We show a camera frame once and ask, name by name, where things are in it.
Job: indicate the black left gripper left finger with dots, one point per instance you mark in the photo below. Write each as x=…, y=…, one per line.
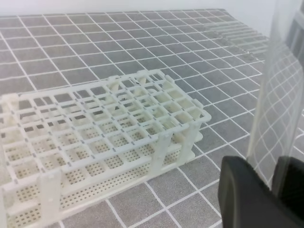
x=246, y=202

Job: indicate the clear glass test tube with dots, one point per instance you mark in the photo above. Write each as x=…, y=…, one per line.
x=281, y=96

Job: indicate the clear test tube pile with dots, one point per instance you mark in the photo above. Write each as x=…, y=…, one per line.
x=241, y=36

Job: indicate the grey checked tablecloth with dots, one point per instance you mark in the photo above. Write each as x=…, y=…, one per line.
x=53, y=51

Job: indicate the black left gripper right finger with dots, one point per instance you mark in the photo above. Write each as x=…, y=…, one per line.
x=288, y=184

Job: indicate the white test tube rack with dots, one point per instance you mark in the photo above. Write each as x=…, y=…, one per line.
x=63, y=150

